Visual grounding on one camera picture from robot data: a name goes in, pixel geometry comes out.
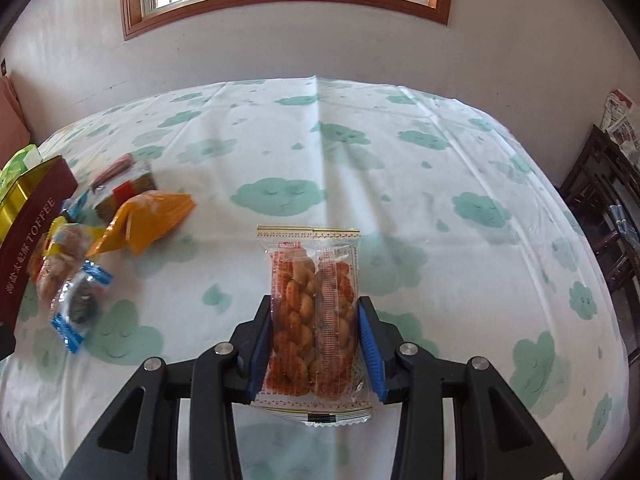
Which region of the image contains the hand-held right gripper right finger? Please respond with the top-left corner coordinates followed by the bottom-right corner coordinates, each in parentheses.
top-left (357, 296), bottom-right (576, 480)

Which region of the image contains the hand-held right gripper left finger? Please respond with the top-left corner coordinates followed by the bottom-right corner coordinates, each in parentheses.
top-left (60, 295), bottom-right (273, 480)

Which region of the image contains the clear red-print snack packet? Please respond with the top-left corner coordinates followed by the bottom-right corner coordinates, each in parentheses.
top-left (254, 225), bottom-right (375, 427)

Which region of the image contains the orange label snack packet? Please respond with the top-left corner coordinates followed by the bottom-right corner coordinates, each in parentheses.
top-left (87, 191), bottom-right (197, 257)

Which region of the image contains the yellow clear snack packet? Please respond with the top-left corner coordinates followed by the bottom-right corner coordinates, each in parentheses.
top-left (27, 217), bottom-right (108, 306)

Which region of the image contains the maroon and gold tin box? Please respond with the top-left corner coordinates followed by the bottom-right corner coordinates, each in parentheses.
top-left (0, 155), bottom-right (78, 331)

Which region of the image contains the cloud print tablecloth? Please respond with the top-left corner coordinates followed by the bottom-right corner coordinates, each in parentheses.
top-left (0, 76), bottom-right (632, 480)

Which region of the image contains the grey red-label snack packet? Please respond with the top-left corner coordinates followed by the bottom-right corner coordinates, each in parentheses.
top-left (92, 162), bottom-right (157, 223)

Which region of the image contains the pink snack packet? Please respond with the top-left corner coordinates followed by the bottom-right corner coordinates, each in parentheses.
top-left (90, 154), bottom-right (136, 188)

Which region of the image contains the dark wooden chair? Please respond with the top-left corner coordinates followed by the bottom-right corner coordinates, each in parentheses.
top-left (557, 125), bottom-right (640, 366)

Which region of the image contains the green tissue pack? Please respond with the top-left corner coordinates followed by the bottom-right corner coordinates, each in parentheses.
top-left (0, 144), bottom-right (43, 191)

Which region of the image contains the stack of newspapers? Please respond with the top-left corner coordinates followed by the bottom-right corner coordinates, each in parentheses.
top-left (600, 90), bottom-right (640, 153)

